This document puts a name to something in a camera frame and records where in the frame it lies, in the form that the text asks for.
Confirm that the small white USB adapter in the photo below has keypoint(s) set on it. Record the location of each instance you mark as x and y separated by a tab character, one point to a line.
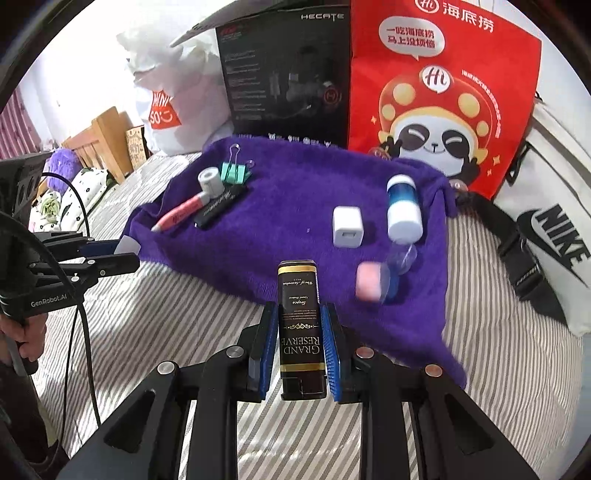
127	245

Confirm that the purple towel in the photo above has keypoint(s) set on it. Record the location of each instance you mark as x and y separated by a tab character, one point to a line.
287	215

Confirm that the white tape roll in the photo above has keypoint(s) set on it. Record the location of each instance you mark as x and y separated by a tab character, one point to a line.
210	182

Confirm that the black Horizon lighter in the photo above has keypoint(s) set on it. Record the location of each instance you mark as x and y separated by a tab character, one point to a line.
211	212

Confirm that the patterned brown book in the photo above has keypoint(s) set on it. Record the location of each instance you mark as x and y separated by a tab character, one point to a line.
137	149

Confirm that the pink blue eraser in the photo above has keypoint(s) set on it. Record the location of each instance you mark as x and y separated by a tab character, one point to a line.
377	282

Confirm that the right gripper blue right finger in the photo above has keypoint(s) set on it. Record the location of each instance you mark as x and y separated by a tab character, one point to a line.
338	358

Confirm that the wooden bed headboard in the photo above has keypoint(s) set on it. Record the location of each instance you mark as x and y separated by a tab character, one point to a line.
103	144

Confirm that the blue white bottle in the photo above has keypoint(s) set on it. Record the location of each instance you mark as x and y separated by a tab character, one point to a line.
404	216

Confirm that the red panda paper bag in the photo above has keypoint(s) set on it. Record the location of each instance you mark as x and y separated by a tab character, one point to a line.
443	82

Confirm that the green binder clip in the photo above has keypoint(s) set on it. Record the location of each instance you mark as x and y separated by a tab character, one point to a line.
234	172

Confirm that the white charger cube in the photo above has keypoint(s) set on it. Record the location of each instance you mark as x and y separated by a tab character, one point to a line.
347	227

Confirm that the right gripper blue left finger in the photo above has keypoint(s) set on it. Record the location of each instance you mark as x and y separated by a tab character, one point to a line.
259	342

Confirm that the black headset box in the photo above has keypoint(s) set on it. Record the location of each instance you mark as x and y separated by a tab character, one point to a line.
286	67

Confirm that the white Nike waist bag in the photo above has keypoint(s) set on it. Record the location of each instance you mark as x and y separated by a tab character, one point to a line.
541	217

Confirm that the person left hand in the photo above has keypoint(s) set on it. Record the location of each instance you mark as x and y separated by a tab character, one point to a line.
30	337

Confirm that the black gold lighter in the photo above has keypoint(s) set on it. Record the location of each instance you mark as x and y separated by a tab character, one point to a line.
302	357

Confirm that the white Miniso plastic bag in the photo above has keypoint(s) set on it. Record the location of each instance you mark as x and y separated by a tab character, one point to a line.
179	89

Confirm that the pink utility knife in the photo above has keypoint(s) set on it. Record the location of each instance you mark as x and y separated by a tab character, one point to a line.
181	212

